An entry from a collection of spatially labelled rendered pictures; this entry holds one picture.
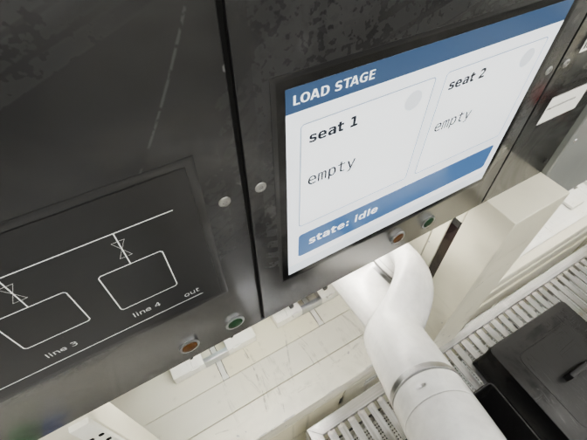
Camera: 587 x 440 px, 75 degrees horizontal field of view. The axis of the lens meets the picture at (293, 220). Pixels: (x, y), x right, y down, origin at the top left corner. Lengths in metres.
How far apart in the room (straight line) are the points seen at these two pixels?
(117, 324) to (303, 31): 0.25
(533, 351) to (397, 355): 0.69
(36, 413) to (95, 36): 0.32
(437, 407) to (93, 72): 0.42
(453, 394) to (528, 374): 0.68
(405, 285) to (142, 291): 0.40
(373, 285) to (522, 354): 0.57
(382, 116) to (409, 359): 0.31
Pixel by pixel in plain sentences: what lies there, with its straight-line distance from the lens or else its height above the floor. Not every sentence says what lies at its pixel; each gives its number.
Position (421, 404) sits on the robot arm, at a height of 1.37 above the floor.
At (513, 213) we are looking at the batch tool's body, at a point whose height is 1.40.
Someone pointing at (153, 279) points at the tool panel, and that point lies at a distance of 0.31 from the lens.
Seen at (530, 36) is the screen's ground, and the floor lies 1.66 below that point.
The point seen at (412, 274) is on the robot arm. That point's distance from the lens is 0.61.
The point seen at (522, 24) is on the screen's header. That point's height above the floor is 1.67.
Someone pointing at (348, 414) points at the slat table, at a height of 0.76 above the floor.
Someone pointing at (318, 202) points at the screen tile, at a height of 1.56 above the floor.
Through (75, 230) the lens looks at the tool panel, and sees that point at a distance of 0.25.
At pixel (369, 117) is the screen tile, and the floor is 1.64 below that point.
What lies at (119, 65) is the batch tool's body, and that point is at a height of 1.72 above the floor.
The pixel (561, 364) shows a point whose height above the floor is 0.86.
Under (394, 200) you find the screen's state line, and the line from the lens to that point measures 0.41.
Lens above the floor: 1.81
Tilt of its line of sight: 50 degrees down
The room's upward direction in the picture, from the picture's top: straight up
